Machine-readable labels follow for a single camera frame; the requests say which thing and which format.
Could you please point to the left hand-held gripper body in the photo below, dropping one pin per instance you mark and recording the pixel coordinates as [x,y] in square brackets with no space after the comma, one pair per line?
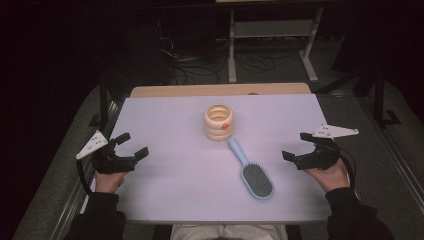
[110,161]

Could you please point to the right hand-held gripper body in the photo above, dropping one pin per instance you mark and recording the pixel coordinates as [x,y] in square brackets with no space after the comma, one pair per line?
[320,156]

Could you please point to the blue hairbrush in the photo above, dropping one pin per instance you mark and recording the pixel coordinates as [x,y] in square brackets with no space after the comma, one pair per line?
[256,180]

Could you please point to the cream ringed cup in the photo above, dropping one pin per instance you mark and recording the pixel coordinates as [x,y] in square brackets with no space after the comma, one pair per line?
[218,126]

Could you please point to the person's left hand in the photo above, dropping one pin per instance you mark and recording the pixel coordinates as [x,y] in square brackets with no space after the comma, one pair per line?
[108,181]

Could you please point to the person's right hand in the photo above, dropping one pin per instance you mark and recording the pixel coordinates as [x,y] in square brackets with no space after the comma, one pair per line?
[330,178]

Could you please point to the black metal stand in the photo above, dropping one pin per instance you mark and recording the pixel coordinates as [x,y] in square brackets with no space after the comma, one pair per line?
[105,103]
[380,100]

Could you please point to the pale lilac table sheet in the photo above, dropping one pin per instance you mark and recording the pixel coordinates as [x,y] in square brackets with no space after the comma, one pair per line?
[180,173]

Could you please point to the wooden table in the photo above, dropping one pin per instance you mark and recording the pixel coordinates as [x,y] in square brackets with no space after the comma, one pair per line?
[200,90]

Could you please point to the person's legs in light trousers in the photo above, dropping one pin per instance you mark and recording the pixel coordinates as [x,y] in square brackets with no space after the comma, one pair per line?
[230,232]

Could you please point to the white metal desk frame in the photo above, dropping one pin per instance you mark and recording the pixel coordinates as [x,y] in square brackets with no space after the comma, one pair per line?
[273,28]

